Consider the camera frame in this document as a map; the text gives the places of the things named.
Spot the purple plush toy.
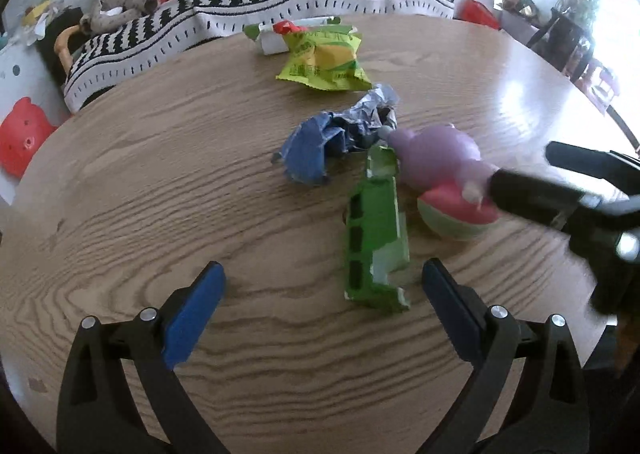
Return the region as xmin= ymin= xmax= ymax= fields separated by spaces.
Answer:
xmin=377 ymin=124 xmax=501 ymax=241

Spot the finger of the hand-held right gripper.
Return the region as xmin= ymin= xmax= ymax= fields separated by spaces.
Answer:
xmin=545 ymin=141 xmax=640 ymax=195
xmin=486 ymin=169 xmax=603 ymax=231

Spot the dark cloth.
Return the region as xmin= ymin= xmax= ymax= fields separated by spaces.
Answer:
xmin=35 ymin=8 xmax=86 ymax=84

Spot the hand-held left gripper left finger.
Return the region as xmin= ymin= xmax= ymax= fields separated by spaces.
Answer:
xmin=56 ymin=261 xmax=227 ymax=454

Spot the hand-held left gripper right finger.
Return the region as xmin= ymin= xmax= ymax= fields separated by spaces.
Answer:
xmin=421 ymin=258 xmax=591 ymax=454

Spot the red pig toy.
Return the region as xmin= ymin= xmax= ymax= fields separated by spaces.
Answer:
xmin=0 ymin=97 xmax=58 ymax=179

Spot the yellow green snack bag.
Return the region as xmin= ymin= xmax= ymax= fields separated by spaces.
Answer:
xmin=276 ymin=25 xmax=373 ymax=92

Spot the crumpled blue paper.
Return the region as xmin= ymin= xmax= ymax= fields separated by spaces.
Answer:
xmin=272 ymin=82 xmax=401 ymax=186

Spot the wooden sofa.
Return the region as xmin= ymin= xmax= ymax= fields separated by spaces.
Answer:
xmin=52 ymin=0 xmax=457 ymax=115

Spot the white green carton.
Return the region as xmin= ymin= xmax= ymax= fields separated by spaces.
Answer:
xmin=243 ymin=18 xmax=343 ymax=56

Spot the black chair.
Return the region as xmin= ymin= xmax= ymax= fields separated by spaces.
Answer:
xmin=525 ymin=8 xmax=640 ymax=149

